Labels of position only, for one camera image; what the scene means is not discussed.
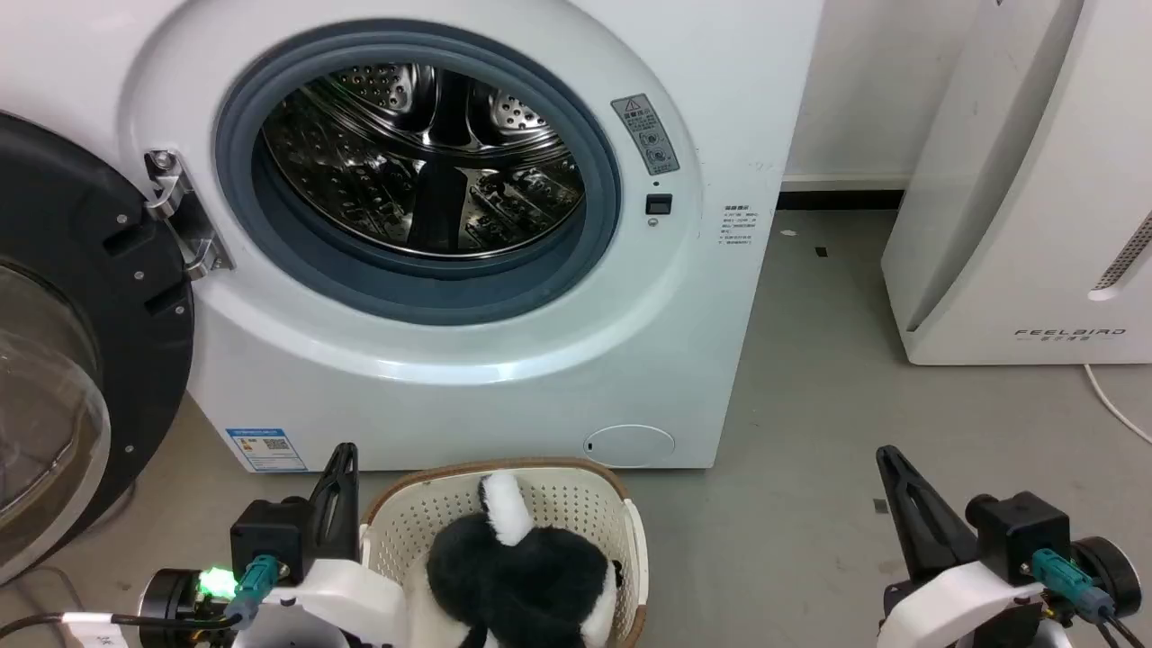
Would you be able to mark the blue energy label sticker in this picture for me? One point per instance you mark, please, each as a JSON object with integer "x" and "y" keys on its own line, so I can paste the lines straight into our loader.
{"x": 266, "y": 449}

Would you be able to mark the white air purifier appliance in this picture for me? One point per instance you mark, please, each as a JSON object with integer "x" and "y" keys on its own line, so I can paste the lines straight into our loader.
{"x": 999, "y": 225}

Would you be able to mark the small printed text label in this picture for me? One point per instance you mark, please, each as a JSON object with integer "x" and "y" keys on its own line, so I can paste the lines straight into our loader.
{"x": 740, "y": 226}

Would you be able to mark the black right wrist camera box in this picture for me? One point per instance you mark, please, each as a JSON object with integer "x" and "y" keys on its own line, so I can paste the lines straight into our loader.
{"x": 1021, "y": 531}

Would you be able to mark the black door latch slot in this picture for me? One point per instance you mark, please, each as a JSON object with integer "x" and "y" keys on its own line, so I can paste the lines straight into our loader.
{"x": 659, "y": 204}

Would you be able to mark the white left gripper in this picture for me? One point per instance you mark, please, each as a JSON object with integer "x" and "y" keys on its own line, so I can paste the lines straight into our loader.
{"x": 346, "y": 594}

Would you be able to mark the washing machine door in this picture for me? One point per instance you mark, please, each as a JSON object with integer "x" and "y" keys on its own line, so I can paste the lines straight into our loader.
{"x": 108, "y": 297}

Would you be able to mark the grey warning sticker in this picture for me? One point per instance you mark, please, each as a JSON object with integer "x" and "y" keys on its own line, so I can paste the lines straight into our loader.
{"x": 646, "y": 133}

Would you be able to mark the grey rubber door gasket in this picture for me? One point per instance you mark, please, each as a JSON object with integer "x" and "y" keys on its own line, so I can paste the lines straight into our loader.
{"x": 297, "y": 270}

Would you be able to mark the round white filter cover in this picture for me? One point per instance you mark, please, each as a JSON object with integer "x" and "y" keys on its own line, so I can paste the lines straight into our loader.
{"x": 630, "y": 445}

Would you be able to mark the black wall baseboard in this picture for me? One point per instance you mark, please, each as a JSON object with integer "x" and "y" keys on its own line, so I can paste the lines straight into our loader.
{"x": 841, "y": 199}

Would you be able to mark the black and white plush toy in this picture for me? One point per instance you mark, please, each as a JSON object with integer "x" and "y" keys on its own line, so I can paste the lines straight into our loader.
{"x": 517, "y": 576}

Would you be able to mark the white perforated laundry basket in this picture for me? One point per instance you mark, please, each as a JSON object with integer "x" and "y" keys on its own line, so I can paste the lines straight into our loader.
{"x": 576, "y": 504}

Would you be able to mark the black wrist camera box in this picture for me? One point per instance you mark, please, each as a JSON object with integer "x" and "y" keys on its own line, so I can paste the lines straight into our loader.
{"x": 270, "y": 538}
{"x": 1021, "y": 531}

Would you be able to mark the metal washing machine door hinge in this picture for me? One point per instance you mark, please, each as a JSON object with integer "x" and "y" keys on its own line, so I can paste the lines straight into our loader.
{"x": 184, "y": 211}

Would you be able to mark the stainless steel washing machine drum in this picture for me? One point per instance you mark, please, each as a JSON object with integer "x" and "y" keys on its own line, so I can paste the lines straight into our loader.
{"x": 423, "y": 153}

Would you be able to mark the white front-load washing machine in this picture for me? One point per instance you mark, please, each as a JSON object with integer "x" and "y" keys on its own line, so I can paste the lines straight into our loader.
{"x": 684, "y": 108}

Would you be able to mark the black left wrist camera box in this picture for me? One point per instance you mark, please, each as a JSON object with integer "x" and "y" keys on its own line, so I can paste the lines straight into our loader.
{"x": 270, "y": 538}

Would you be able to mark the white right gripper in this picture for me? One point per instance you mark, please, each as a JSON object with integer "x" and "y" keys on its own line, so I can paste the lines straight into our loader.
{"x": 958, "y": 603}

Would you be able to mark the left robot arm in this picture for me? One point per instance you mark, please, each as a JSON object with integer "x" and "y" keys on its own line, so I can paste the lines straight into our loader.
{"x": 175, "y": 603}

